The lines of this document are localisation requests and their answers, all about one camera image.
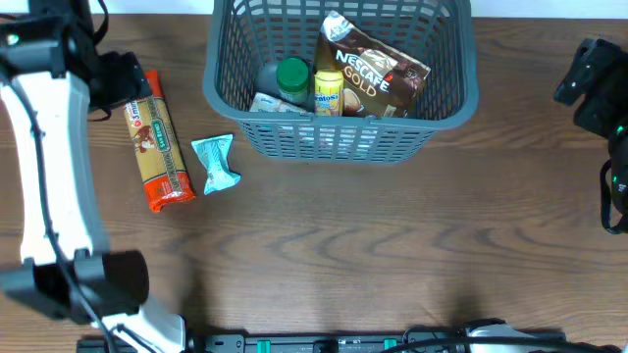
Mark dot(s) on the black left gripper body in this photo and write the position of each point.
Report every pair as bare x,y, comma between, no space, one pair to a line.
126,79

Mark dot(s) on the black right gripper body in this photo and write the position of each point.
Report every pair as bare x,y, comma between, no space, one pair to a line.
582,76

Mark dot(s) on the red spaghetti packet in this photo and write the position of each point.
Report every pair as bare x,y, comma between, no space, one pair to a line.
156,148

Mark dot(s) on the mint green pouch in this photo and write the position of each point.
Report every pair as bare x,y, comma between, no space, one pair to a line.
213,153

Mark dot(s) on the tissue pack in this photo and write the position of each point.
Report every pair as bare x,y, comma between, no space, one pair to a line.
264,103

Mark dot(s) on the green lidded jar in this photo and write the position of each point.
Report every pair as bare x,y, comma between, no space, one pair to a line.
292,77

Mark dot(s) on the yellow Mentos bottle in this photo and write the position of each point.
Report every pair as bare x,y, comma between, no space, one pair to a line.
328,93

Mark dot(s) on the brown Nescafe Gold bag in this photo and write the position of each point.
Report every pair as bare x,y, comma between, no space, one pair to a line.
376,80

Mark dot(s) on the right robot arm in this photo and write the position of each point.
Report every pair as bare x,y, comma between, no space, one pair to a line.
603,112

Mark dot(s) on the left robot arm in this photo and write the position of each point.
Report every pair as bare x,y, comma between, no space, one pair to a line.
52,78

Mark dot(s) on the grey plastic mesh basket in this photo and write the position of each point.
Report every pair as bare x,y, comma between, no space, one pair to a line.
248,39

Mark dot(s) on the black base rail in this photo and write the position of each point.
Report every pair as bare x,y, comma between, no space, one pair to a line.
355,342

